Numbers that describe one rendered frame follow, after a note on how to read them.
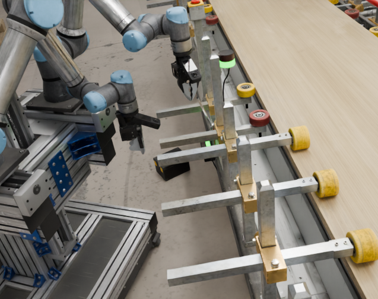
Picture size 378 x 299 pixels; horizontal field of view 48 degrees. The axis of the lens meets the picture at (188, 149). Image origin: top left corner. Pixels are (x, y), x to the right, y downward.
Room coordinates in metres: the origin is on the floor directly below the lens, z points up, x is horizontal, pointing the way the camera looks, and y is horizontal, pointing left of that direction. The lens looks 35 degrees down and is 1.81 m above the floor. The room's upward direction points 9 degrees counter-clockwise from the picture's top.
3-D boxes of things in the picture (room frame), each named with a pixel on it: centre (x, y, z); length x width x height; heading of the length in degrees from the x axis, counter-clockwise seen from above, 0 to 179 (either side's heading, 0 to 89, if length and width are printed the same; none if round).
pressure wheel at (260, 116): (1.45, -0.30, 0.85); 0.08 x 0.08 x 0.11
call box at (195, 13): (2.00, -0.14, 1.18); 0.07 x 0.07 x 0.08; 1
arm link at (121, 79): (1.44, 0.20, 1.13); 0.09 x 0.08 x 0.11; 130
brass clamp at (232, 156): (1.22, -0.15, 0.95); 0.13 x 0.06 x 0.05; 1
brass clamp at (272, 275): (0.72, -0.16, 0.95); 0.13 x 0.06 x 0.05; 1
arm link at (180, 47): (1.53, -0.03, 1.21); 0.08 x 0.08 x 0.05
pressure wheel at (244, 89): (1.70, -0.30, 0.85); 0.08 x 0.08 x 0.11
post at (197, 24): (2.00, -0.14, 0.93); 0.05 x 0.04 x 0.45; 1
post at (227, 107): (1.24, -0.15, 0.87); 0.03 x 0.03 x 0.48; 1
